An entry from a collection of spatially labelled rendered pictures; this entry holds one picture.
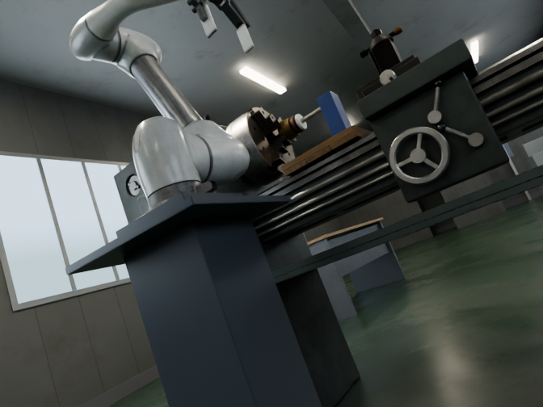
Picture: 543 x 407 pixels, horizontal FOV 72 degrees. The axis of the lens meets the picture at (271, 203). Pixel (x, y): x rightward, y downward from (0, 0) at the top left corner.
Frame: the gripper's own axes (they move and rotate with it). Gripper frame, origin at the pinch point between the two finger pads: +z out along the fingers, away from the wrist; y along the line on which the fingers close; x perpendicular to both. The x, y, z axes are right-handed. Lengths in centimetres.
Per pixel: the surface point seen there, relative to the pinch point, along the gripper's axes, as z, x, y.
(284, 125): 2, -26, -58
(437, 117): 33, 29, -35
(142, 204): 7, -94, -33
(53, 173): -118, -322, -117
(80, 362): 68, -320, -94
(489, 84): 29, 42, -49
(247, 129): 0, -35, -46
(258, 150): 9, -35, -47
